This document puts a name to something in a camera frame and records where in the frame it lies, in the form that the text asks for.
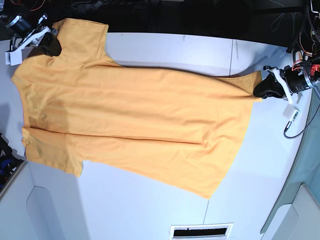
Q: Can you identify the white slotted vent panel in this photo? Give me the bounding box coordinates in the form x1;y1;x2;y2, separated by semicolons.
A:
169;223;234;240

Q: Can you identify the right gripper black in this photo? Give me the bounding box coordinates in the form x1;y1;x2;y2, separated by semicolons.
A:
37;32;62;57

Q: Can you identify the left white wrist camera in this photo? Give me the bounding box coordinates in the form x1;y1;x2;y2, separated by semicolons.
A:
263;65;300;119

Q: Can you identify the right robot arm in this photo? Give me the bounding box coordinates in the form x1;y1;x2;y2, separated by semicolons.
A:
0;0;62;57

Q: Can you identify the orange yellow t-shirt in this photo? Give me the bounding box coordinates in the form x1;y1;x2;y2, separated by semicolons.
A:
11;18;262;199

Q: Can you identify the box of dark items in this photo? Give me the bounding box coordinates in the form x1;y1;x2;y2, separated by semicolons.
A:
0;133;24;191

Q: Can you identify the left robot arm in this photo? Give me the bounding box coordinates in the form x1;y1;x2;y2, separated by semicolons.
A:
253;0;320;102

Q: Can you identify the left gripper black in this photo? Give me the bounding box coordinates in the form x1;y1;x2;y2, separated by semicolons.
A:
253;73;285;99

